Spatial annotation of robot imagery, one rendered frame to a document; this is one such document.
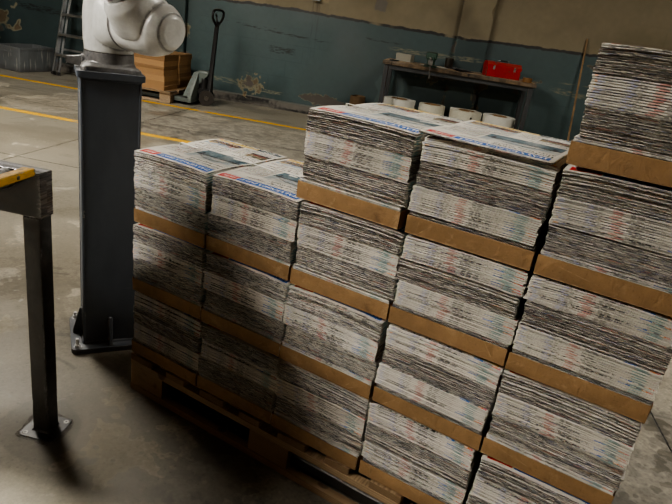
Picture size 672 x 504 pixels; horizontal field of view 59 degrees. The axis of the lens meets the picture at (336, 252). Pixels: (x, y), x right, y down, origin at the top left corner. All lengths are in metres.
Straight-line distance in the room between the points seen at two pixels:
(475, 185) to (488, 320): 0.30
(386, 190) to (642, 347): 0.61
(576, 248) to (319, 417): 0.83
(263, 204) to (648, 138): 0.89
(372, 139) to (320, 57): 6.98
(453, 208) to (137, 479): 1.15
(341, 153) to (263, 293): 0.46
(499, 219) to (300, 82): 7.24
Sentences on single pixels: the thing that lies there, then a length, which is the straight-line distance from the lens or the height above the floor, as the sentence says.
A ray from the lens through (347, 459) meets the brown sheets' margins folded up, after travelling 1.69.
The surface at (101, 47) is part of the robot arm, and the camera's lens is 2.10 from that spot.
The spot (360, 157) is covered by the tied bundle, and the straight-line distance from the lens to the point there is 1.38.
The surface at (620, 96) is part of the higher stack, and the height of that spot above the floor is 1.20.
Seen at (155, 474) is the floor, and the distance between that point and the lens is 1.86.
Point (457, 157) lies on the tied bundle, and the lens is 1.28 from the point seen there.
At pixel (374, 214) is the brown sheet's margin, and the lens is 1.37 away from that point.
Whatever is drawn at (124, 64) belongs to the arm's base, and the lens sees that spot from 2.11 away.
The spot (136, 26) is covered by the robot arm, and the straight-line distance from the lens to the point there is 1.90.
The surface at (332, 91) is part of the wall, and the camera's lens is 8.31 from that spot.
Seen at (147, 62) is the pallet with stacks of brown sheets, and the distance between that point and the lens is 7.96.
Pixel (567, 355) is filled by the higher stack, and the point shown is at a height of 0.69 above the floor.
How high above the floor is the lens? 1.26
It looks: 21 degrees down
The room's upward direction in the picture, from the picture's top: 9 degrees clockwise
